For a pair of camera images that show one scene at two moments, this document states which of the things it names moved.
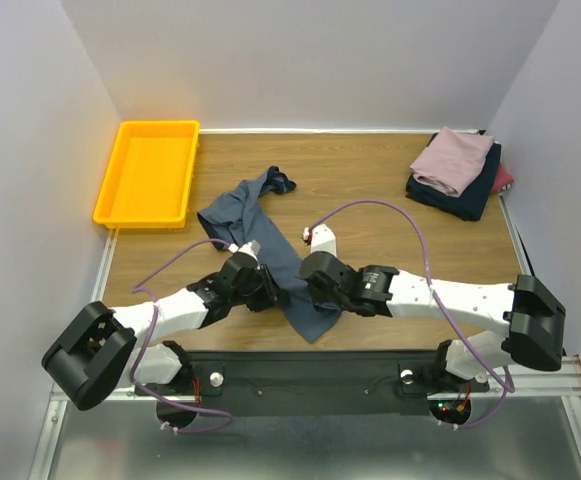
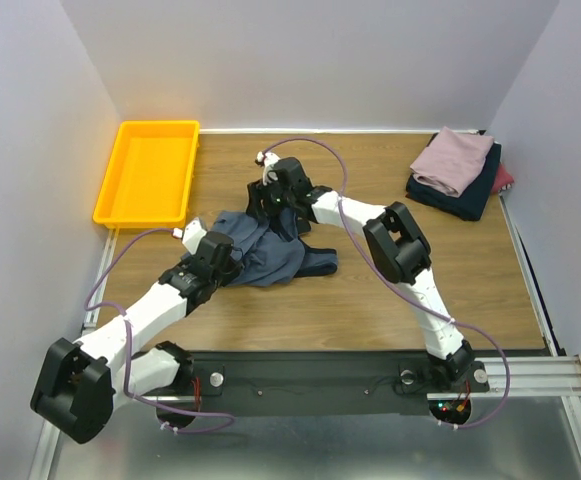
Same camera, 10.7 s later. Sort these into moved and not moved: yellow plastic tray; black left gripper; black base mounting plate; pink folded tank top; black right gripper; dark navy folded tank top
Moved: black left gripper; black right gripper
Not moved: pink folded tank top; black base mounting plate; dark navy folded tank top; yellow plastic tray
